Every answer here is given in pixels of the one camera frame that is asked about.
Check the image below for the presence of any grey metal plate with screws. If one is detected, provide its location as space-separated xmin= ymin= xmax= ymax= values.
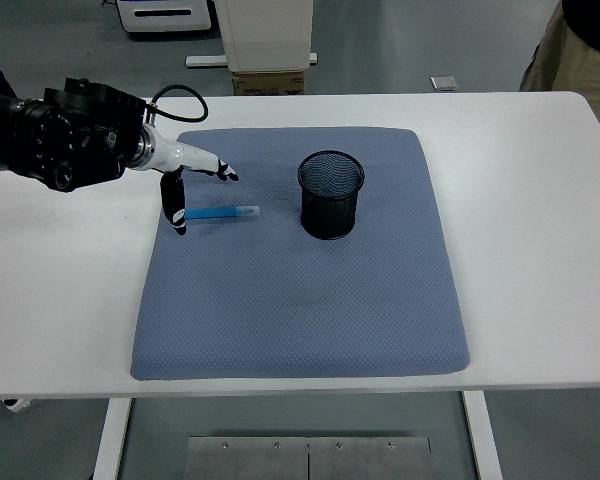
xmin=183 ymin=436 xmax=310 ymax=480
xmin=308 ymin=436 xmax=434 ymax=480

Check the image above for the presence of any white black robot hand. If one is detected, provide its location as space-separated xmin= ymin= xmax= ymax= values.
xmin=149 ymin=131 xmax=240 ymax=238

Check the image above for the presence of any white appliance with black slot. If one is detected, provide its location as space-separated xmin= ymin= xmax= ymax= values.
xmin=115 ymin=0 xmax=214 ymax=34

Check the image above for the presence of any person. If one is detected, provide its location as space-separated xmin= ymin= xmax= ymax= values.
xmin=518 ymin=0 xmax=600 ymax=137

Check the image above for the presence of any brown cardboard box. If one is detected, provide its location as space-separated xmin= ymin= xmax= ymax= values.
xmin=231 ymin=69 xmax=306 ymax=96

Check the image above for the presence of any white table leg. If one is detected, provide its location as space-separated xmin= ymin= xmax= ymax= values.
xmin=462 ymin=390 xmax=504 ymax=480
xmin=90 ymin=398 xmax=132 ymax=480

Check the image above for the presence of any white floor foot bar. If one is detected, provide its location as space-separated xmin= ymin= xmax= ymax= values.
xmin=184 ymin=51 xmax=321 ymax=69

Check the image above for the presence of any blue marker with clear cap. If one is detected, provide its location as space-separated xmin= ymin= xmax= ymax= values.
xmin=184 ymin=203 xmax=262 ymax=221

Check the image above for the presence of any black mesh pen holder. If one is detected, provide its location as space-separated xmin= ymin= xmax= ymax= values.
xmin=297 ymin=150 xmax=366 ymax=241

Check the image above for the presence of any blue-grey textured mat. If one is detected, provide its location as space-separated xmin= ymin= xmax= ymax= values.
xmin=129 ymin=127 xmax=471 ymax=383

